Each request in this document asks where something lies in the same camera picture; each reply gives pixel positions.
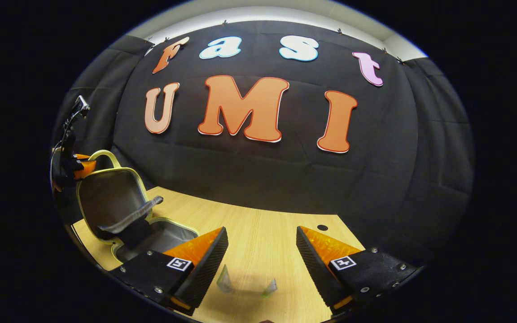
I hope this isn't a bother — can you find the cream suitcase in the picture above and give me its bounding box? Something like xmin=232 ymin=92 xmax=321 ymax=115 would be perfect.
xmin=76 ymin=150 xmax=199 ymax=265

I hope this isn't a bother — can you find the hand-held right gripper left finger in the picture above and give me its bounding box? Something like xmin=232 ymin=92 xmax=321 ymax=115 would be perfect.
xmin=118 ymin=227 xmax=230 ymax=311

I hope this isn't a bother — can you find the black backdrop cloth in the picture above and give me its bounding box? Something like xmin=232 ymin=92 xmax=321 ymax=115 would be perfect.
xmin=52 ymin=20 xmax=475 ymax=265

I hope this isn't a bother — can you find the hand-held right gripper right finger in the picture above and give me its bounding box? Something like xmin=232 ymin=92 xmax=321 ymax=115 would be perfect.
xmin=294 ymin=225 xmax=420 ymax=314

